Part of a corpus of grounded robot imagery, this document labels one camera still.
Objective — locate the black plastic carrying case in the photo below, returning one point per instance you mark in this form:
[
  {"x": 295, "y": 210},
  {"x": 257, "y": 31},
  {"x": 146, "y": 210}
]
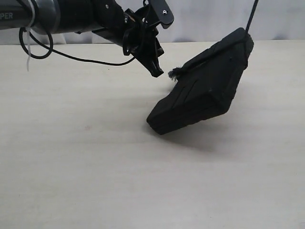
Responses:
[{"x": 205, "y": 85}]

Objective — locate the white cable tie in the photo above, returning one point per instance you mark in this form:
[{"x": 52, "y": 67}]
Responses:
[{"x": 28, "y": 29}]

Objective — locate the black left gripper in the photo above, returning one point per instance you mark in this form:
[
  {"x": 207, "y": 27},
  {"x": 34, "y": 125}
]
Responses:
[{"x": 128, "y": 29}]

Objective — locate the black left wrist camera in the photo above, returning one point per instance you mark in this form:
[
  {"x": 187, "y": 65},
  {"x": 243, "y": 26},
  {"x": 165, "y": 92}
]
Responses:
[{"x": 158, "y": 12}]

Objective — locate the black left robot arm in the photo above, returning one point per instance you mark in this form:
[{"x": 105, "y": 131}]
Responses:
[{"x": 52, "y": 16}]

